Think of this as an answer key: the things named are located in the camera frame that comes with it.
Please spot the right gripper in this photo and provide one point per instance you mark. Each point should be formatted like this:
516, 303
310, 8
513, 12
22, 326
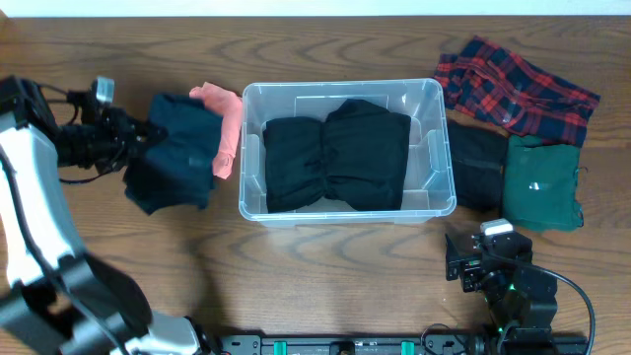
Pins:
471, 269

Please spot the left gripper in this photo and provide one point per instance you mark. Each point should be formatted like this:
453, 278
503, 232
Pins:
126, 136

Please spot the dark navy garment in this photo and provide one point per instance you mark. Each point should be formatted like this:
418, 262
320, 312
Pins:
178, 171

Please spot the pink garment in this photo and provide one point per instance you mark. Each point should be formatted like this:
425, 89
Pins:
229, 106

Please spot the green garment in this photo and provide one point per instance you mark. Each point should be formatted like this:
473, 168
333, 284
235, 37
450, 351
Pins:
540, 183

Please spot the large black garment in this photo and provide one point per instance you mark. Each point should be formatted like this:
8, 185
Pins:
357, 155

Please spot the red plaid flannel garment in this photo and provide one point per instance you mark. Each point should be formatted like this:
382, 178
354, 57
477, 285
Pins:
493, 84

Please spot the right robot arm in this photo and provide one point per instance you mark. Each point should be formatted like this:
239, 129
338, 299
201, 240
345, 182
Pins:
517, 295

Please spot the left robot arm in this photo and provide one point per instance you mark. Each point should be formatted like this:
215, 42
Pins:
63, 299

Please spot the clear plastic storage bin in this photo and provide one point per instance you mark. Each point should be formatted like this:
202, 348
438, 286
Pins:
429, 189

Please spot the black mounting rail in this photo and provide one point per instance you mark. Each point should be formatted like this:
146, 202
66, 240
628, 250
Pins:
429, 344

